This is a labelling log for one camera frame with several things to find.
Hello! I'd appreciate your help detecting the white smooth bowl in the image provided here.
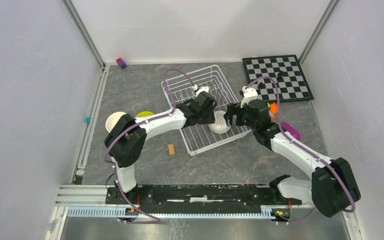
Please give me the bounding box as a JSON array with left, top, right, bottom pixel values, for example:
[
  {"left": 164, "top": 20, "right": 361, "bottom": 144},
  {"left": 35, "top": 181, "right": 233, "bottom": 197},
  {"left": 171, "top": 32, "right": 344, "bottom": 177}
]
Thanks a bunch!
[{"left": 208, "top": 110, "right": 231, "bottom": 134}]

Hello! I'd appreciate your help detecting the orange toy block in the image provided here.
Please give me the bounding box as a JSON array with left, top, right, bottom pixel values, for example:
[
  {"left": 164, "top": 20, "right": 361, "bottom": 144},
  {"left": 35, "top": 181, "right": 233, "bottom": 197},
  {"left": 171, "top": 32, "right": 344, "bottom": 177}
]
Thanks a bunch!
[{"left": 268, "top": 102, "right": 278, "bottom": 116}]

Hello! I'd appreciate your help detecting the red purple toy block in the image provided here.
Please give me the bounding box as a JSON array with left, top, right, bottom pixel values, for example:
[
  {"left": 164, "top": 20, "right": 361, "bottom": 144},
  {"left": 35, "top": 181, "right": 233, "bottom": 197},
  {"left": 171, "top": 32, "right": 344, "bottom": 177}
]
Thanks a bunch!
[{"left": 116, "top": 57, "right": 127, "bottom": 69}]

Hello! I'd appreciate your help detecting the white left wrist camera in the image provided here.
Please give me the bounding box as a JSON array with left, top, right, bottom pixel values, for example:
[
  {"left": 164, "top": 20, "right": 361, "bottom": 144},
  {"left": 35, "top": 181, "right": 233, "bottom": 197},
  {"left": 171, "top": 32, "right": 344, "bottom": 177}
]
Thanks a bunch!
[{"left": 192, "top": 85, "right": 210, "bottom": 98}]

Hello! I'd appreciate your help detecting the yellow bowl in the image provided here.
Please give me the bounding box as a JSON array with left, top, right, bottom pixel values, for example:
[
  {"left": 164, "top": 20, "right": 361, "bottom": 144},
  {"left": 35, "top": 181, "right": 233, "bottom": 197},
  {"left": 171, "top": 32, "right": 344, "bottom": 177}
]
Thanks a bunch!
[{"left": 135, "top": 111, "right": 154, "bottom": 118}]

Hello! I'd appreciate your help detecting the black chess piece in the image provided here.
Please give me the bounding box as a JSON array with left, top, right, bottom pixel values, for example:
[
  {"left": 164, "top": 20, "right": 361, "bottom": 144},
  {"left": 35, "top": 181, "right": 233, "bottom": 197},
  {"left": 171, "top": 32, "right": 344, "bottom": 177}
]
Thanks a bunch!
[
  {"left": 257, "top": 82, "right": 266, "bottom": 90},
  {"left": 277, "top": 71, "right": 285, "bottom": 78}
]

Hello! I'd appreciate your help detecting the white wire dish rack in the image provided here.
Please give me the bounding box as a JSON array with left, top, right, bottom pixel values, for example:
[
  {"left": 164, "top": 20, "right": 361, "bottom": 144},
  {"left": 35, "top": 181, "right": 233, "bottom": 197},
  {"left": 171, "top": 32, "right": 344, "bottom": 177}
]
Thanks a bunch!
[{"left": 161, "top": 64, "right": 251, "bottom": 156}]

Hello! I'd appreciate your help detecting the magenta plastic object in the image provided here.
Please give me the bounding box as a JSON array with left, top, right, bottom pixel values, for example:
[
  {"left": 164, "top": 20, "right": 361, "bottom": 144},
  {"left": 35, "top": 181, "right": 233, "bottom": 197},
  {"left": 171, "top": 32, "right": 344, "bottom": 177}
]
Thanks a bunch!
[{"left": 280, "top": 122, "right": 301, "bottom": 141}]

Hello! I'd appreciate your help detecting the beige ceramic bowl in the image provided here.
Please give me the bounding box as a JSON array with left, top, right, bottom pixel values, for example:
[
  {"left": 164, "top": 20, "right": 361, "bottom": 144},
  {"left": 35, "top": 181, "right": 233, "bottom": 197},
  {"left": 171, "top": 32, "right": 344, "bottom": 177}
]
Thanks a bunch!
[{"left": 105, "top": 111, "right": 126, "bottom": 133}]

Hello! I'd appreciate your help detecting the black white chessboard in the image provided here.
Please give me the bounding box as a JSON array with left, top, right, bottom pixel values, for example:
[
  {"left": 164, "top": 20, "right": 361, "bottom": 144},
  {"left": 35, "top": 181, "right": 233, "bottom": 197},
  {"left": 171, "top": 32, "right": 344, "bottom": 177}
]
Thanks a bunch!
[{"left": 242, "top": 54, "right": 314, "bottom": 102}]

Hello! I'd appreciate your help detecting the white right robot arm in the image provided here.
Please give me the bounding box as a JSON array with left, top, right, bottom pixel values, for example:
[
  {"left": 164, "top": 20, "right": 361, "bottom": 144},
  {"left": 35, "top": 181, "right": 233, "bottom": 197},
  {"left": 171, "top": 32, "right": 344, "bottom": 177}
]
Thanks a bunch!
[{"left": 224, "top": 99, "right": 361, "bottom": 218}]

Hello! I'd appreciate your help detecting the small wooden block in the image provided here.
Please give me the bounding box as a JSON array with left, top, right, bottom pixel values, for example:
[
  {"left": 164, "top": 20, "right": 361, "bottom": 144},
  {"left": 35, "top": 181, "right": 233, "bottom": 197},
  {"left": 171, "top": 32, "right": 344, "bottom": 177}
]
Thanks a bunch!
[{"left": 167, "top": 143, "right": 176, "bottom": 156}]

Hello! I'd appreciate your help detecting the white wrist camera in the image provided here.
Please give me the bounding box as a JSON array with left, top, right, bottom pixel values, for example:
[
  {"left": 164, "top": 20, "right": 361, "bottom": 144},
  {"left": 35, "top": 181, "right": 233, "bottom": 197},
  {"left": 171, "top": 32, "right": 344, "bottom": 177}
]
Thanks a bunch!
[
  {"left": 192, "top": 85, "right": 210, "bottom": 98},
  {"left": 240, "top": 86, "right": 258, "bottom": 108}
]

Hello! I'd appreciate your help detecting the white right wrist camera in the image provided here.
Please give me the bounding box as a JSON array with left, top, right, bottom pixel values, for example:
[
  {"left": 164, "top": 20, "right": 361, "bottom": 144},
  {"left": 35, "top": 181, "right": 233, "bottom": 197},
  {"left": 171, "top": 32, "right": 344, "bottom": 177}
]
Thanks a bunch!
[{"left": 240, "top": 86, "right": 258, "bottom": 108}]

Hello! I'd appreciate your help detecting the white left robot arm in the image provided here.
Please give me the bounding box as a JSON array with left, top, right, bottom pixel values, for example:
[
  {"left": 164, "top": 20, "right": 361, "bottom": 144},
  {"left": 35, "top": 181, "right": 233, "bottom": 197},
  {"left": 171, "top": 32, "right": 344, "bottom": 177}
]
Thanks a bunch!
[{"left": 104, "top": 90, "right": 217, "bottom": 204}]

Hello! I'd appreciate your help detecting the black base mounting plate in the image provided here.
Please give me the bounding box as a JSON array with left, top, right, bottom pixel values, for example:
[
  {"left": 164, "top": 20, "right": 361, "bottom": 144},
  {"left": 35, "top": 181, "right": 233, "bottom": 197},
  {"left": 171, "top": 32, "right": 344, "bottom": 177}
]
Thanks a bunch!
[{"left": 105, "top": 184, "right": 291, "bottom": 214}]

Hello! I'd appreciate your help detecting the aluminium frame rail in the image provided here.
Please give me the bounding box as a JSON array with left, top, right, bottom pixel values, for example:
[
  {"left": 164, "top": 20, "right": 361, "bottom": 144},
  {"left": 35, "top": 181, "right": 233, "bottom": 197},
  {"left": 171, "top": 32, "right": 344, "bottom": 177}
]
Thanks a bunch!
[{"left": 44, "top": 65, "right": 111, "bottom": 240}]

